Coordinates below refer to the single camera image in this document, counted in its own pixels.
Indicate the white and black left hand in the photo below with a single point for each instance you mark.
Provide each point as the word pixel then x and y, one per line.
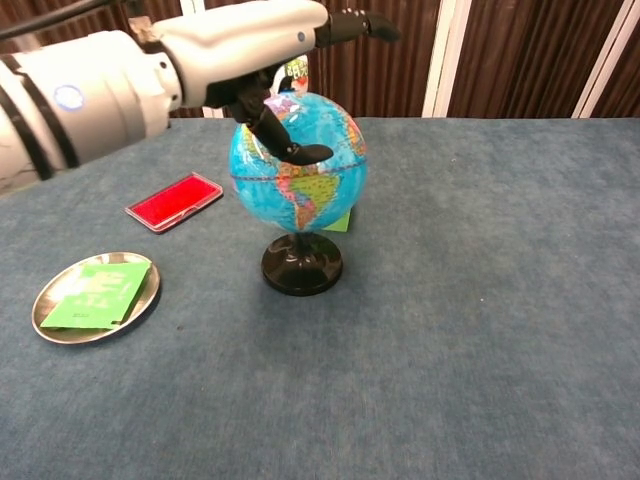
pixel 240 45

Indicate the blue globe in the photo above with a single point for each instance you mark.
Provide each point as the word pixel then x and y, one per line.
pixel 315 195

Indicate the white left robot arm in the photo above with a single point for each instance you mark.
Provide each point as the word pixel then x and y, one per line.
pixel 75 107

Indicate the yellow cap drink bottle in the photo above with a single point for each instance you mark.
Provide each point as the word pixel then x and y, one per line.
pixel 299 75

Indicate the red pad in clear case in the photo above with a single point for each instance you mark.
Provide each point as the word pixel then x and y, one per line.
pixel 172 201

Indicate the green sticky note block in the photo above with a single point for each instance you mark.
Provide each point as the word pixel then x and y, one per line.
pixel 341 223

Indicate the green paper packet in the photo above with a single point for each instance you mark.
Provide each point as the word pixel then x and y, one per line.
pixel 97 296

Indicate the round steel plate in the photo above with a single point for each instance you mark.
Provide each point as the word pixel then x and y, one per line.
pixel 55 295

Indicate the blue table cloth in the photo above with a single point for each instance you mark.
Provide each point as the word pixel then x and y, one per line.
pixel 450 325

